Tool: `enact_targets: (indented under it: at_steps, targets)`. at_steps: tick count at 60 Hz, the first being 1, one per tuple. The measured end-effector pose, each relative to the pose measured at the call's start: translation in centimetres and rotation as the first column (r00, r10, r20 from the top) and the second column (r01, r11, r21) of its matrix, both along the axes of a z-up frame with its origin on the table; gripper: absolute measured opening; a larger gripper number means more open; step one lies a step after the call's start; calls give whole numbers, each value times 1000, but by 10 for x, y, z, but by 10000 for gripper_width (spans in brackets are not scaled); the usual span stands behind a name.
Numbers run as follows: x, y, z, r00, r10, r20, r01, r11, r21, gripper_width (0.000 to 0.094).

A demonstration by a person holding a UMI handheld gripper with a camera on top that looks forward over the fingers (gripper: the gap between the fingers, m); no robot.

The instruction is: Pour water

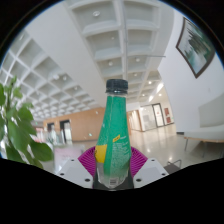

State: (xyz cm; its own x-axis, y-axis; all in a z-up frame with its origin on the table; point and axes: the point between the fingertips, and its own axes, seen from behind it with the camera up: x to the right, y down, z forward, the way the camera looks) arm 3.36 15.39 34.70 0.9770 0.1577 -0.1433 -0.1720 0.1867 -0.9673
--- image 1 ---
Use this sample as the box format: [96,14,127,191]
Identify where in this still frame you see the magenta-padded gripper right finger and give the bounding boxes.
[128,145,170,190]

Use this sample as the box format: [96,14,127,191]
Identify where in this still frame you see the green potted plant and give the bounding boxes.
[0,75,55,170]

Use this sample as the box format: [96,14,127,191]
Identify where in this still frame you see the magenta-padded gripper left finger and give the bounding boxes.
[55,145,98,190]

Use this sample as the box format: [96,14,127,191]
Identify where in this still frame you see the long white bench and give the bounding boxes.
[182,95,224,158]

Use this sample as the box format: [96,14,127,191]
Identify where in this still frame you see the framed landscape picture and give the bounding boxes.
[175,17,217,80]

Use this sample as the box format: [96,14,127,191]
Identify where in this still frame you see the round ceiling lights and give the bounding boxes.
[49,9,166,101]

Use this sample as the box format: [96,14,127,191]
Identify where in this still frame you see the green plastic drink bottle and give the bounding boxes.
[94,78,132,190]

